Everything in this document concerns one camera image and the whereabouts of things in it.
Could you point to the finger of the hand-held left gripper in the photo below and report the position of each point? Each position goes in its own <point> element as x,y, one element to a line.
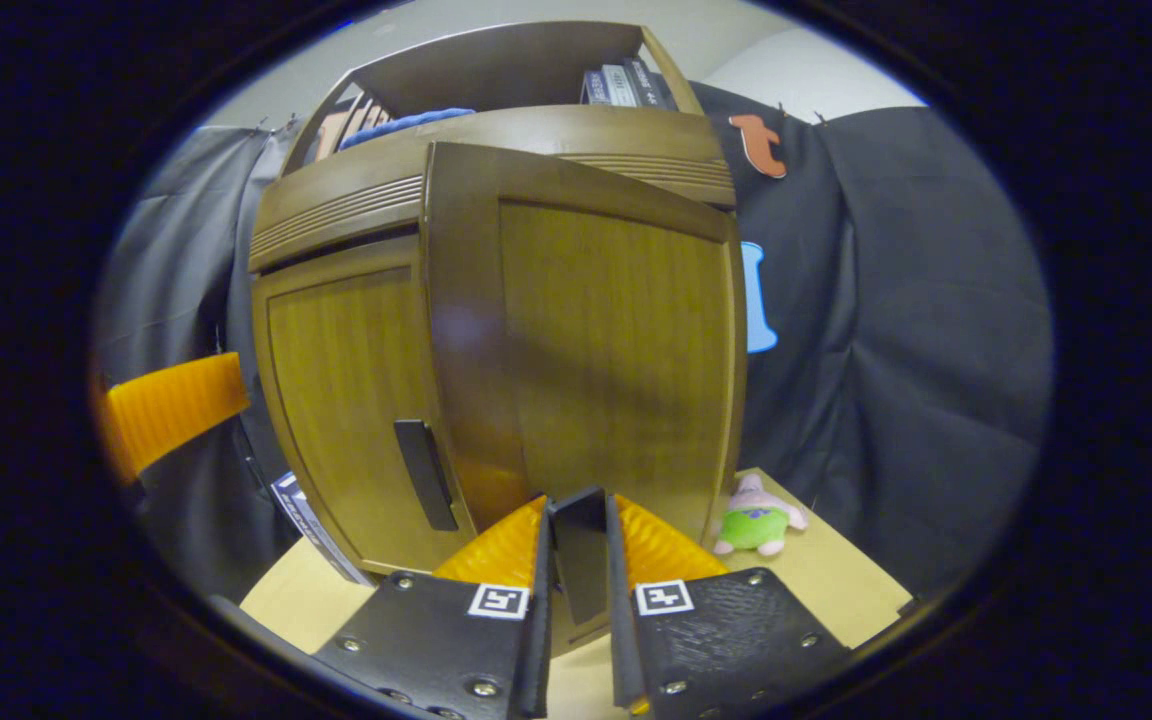
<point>171,410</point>

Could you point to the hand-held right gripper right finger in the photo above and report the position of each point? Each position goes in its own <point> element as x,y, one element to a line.
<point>621,640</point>

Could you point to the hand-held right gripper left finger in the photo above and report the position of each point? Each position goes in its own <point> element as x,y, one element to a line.
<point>542,640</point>

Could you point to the wooden cabinet door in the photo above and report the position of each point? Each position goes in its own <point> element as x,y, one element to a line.
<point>336,380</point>
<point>596,350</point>

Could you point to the wooden double-door shoe cabinet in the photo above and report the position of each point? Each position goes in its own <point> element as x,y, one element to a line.
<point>336,205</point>

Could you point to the pink and green plush toy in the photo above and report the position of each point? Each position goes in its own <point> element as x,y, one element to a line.
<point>756,525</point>

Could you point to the dark box with white print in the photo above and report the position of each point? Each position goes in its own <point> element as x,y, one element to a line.
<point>311,525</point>

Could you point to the tan thin book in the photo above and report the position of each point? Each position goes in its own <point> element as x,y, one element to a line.
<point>361,115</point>
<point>378,112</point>

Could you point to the blue cushion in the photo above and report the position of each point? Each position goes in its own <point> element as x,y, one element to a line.
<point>406,120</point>

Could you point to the black backdrop cloth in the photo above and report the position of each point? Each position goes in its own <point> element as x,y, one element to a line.
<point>916,350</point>

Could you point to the wooden drawer with black knob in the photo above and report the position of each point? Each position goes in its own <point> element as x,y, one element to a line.
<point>536,125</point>

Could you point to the dark blue book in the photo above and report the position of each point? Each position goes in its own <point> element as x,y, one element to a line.
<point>594,88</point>

